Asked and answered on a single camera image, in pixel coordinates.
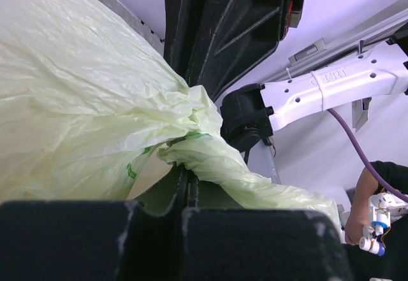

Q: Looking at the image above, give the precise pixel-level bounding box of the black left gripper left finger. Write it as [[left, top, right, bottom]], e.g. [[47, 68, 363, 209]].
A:
[[1, 168, 188, 280]]

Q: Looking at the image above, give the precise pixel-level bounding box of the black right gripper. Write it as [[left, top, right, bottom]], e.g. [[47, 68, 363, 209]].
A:
[[164, 0, 305, 101]]

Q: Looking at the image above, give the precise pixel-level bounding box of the operator black sleeve forearm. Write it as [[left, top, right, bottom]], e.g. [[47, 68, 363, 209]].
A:
[[355, 160, 408, 221]]

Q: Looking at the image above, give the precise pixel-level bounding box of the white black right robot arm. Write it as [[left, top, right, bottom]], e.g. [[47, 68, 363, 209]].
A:
[[164, 0, 407, 152]]

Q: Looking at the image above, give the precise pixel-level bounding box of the operator bare hand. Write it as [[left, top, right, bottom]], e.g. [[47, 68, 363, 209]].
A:
[[345, 212, 370, 245]]

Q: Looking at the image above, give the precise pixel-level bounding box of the aluminium mounting rail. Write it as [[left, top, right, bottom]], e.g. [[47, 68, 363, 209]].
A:
[[98, 0, 164, 55]]

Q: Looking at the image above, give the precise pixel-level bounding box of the pale green avocado plastic bag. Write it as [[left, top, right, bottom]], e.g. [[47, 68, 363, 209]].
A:
[[1, 0, 340, 227]]

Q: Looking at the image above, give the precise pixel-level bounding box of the white blue teleoperation handle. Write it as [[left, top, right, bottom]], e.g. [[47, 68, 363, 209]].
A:
[[359, 192, 407, 256]]

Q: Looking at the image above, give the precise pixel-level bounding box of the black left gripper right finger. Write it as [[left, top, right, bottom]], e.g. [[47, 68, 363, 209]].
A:
[[181, 171, 353, 280]]

